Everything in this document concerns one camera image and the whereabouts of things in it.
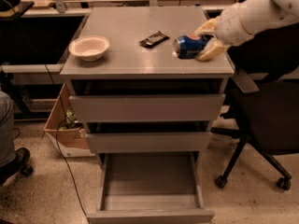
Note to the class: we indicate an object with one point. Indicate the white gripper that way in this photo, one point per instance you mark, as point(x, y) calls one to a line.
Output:
point(230, 26)

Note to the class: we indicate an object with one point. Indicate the blue pepsi can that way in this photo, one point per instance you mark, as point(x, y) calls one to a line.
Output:
point(189, 46)

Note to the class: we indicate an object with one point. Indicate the black shoe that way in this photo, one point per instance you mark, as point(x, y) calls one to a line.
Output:
point(15, 166)

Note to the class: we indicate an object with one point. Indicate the black office chair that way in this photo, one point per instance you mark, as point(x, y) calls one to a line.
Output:
point(267, 118)

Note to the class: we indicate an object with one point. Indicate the dark snack bar wrapper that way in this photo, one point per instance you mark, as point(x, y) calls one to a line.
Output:
point(153, 40)

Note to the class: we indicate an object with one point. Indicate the grey drawer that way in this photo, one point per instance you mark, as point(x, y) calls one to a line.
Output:
point(142, 108)
point(128, 137)
point(150, 188)

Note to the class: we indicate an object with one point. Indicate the white paper bowl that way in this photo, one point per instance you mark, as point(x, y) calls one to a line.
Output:
point(89, 48)

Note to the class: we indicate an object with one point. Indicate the grey bottom drawer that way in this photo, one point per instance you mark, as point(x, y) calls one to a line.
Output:
point(150, 188)

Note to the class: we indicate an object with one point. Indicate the cardboard box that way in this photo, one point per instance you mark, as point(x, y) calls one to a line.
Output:
point(64, 130)

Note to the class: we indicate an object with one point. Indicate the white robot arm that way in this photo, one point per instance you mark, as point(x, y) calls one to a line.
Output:
point(260, 15)

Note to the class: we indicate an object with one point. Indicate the person leg in jeans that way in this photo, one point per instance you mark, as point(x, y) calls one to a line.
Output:
point(7, 149)

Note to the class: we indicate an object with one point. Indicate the grey middle drawer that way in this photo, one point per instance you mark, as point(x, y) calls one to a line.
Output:
point(128, 137)

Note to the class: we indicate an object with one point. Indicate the grey drawer cabinet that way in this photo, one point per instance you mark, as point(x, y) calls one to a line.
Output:
point(129, 69)

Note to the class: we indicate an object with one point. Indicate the grey top drawer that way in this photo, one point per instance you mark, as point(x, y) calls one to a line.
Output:
point(142, 108)

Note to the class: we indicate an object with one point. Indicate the black chair caster left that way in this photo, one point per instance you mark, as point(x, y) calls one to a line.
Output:
point(27, 170)

